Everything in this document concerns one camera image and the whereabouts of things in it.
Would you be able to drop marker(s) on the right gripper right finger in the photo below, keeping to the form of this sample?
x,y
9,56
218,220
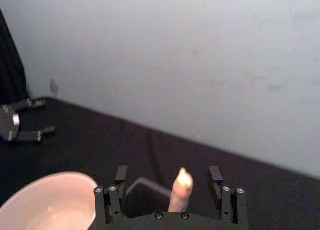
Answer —
x,y
231,205

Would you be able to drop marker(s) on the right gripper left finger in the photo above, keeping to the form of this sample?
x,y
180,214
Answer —
x,y
113,202

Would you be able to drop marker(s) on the roll of white tape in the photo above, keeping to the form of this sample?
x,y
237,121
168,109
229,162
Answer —
x,y
50,205

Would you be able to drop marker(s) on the small white plastic piece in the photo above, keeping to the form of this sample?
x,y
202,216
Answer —
x,y
182,190

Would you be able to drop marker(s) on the black hanging cloth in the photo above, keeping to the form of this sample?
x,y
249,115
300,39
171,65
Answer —
x,y
10,70

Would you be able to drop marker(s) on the black table cloth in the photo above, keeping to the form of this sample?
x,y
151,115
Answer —
x,y
105,145

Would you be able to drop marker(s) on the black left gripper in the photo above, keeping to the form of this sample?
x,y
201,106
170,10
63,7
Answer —
x,y
7,125

